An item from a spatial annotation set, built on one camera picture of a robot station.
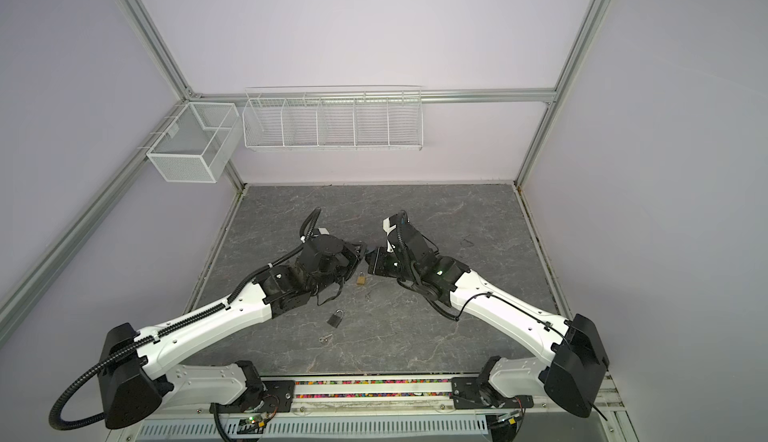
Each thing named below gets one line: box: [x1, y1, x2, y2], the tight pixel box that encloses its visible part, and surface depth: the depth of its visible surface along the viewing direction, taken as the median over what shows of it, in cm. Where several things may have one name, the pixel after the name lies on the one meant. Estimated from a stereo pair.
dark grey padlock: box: [326, 309, 344, 328], surface depth 88 cm
